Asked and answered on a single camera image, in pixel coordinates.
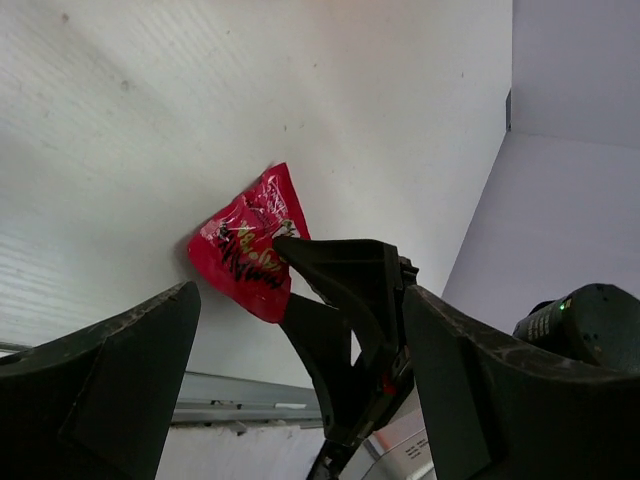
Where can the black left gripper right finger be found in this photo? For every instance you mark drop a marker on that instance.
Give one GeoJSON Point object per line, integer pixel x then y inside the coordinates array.
{"type": "Point", "coordinates": [496, 407]}

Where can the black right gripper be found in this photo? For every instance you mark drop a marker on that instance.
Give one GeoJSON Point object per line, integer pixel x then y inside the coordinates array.
{"type": "Point", "coordinates": [597, 324]}

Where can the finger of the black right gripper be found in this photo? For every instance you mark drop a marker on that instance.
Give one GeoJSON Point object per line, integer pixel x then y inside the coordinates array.
{"type": "Point", "coordinates": [354, 399]}
{"type": "Point", "coordinates": [365, 280]}

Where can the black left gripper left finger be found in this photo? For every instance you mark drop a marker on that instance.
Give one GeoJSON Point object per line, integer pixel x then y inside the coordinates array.
{"type": "Point", "coordinates": [170, 320]}

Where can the red snack packet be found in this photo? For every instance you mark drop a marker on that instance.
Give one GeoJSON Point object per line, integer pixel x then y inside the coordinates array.
{"type": "Point", "coordinates": [234, 250]}

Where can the aluminium table frame rail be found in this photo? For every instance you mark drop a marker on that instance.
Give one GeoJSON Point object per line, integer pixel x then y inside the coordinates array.
{"type": "Point", "coordinates": [240, 400]}

